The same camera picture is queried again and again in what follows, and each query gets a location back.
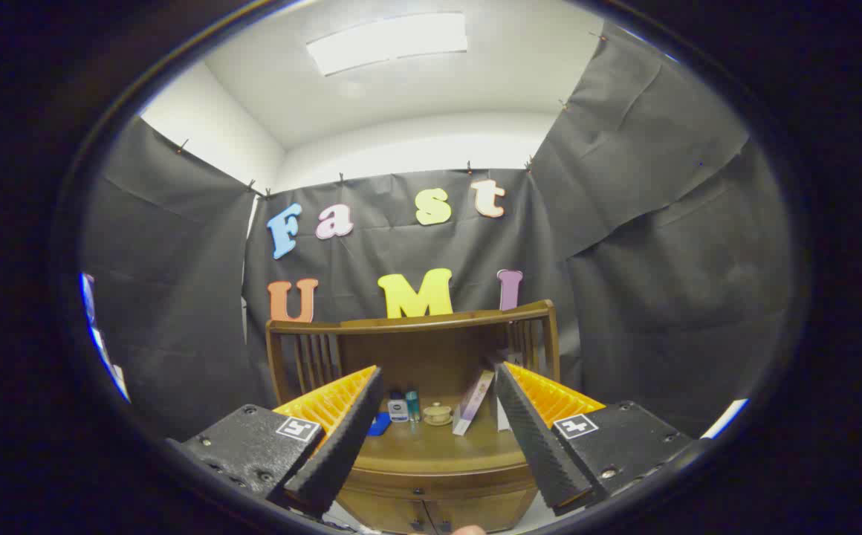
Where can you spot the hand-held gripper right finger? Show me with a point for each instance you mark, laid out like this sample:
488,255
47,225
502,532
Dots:
539,446

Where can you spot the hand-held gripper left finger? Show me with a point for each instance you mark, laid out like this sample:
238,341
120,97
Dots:
342,446

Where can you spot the wooden countertop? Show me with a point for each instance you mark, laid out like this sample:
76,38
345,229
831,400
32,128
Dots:
431,449

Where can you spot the wooden cabinet with slatted shelf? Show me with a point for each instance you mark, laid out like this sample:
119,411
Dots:
431,357

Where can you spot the blue folded cloth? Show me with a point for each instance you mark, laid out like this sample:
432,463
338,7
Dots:
380,425

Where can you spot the white bottle with dark cap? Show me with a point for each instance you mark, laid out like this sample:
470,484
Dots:
398,410

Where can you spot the purple and white book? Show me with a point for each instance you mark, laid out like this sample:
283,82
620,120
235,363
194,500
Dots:
472,405

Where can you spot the slim blue bottle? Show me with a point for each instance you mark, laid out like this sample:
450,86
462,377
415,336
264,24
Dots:
413,406

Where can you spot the cream lidded tea cup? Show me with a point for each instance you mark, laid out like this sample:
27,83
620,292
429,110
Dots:
438,414

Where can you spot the white furniture piece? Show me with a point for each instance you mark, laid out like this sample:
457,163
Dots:
724,420

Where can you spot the ceiling light panel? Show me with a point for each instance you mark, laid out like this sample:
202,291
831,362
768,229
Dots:
386,41

